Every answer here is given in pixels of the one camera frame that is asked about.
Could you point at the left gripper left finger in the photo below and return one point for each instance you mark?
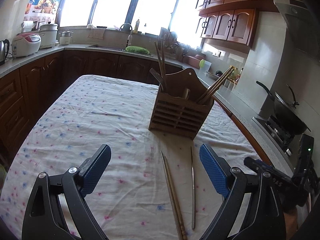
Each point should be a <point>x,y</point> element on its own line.
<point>91,170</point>

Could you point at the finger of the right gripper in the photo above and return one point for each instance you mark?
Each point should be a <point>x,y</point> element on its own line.
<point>255,165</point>

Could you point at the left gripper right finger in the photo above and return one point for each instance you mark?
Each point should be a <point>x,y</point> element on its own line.
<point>218,170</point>

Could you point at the metal fork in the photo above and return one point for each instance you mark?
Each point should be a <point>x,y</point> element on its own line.
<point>159,78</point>

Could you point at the kitchen sink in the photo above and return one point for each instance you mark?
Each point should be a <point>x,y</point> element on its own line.
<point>109,48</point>

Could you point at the kitchen faucet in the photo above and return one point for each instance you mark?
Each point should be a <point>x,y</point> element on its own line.
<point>127,27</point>

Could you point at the kitchen window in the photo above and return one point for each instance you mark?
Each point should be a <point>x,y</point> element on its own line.
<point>179,16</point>

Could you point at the right hand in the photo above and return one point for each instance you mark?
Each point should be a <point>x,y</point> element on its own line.
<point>291,222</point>

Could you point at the gas stove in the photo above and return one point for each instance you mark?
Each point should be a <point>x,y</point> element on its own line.
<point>285,142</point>

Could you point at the white floral tablecloth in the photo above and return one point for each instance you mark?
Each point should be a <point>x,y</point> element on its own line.
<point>131,200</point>

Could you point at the black wok with lid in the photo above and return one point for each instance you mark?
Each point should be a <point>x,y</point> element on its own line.
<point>285,114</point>

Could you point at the wooden utensil holder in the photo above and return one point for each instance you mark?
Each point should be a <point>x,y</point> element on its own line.
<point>177,109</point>

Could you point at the wooden chopstick under gripper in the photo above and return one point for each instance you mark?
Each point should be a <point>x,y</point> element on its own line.
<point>172,194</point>

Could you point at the wooden chopstick thin curved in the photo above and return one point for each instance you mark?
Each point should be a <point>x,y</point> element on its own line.
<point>216,84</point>

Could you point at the plate with vegetables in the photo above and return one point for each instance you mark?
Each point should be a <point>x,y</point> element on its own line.
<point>214,76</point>

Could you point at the clear jug green lid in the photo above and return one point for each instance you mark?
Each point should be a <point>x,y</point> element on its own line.
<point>204,65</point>

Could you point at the pink storage box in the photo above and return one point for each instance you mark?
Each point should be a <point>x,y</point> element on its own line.
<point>194,61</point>

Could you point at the range hood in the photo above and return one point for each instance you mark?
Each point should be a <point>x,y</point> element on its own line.
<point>302,27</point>

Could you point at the dish drying rack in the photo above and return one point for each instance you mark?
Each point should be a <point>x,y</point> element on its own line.
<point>173,48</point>

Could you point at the green dish mat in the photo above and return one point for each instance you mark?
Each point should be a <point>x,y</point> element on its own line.
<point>137,50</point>

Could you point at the small white steamer pot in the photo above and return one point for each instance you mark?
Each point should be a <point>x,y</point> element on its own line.
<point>65,38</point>

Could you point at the white red rice cooker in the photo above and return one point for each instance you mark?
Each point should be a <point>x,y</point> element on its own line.
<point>25,44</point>

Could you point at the electric kettle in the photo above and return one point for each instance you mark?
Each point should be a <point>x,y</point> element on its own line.
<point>4,50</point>

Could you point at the large white cooker pot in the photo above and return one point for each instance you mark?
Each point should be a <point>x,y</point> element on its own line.
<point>48,33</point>

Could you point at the yellow dish soap bottle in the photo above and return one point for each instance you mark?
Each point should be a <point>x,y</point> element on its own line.
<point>136,26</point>

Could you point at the upper wooden cabinets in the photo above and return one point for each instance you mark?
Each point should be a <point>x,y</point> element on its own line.
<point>231,20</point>

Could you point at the fruit beach poster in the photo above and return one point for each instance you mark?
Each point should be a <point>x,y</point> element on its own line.
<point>43,11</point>

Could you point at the wall power outlet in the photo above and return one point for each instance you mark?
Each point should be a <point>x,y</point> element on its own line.
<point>217,53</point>

